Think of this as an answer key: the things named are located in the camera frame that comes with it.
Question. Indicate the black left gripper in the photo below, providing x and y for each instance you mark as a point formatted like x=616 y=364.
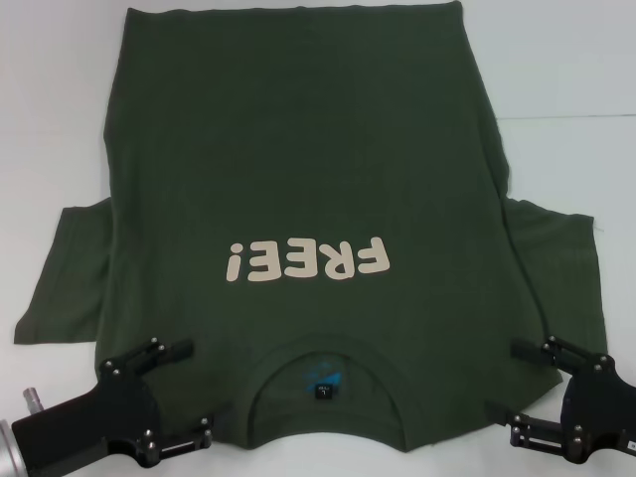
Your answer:
x=99 y=412

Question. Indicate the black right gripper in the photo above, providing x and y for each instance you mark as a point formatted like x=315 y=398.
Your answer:
x=606 y=407

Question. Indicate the dark green FREE t-shirt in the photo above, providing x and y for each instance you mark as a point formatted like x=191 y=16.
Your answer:
x=298 y=149

